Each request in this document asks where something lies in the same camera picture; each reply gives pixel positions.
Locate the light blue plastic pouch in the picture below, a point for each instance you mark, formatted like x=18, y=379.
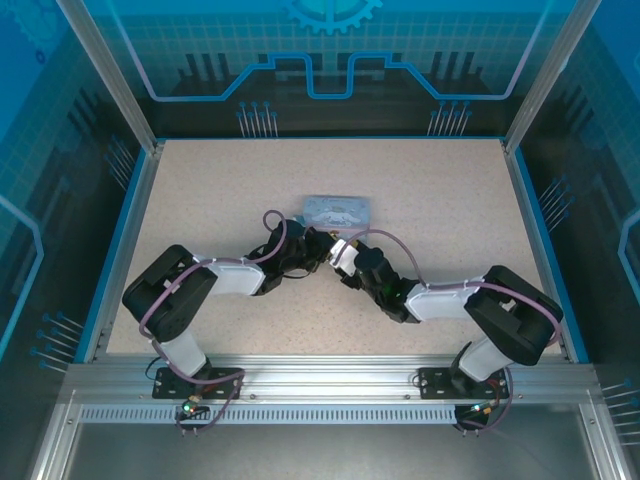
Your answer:
x=340, y=210

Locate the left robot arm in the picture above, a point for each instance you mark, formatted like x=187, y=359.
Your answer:
x=165, y=300

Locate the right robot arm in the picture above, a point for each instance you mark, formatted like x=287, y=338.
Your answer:
x=510, y=310

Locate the blue printed back panel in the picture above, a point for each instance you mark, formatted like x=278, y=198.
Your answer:
x=320, y=60

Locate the aluminium front frame rail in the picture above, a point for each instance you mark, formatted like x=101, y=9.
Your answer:
x=330, y=375

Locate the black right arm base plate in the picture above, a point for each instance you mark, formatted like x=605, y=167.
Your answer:
x=435, y=382

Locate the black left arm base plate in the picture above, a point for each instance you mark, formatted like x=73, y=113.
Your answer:
x=225, y=382

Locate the aluminium right side rail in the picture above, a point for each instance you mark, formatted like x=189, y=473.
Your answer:
x=545, y=250

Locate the aluminium left side rail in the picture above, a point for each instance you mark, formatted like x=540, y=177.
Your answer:
x=122, y=250

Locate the aluminium left frame post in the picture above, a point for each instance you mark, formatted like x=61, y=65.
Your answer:
x=110, y=75

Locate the aluminium frame post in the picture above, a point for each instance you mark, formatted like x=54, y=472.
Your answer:
x=545, y=75
x=110, y=75

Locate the aluminium right frame post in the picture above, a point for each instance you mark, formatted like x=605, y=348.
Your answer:
x=545, y=75

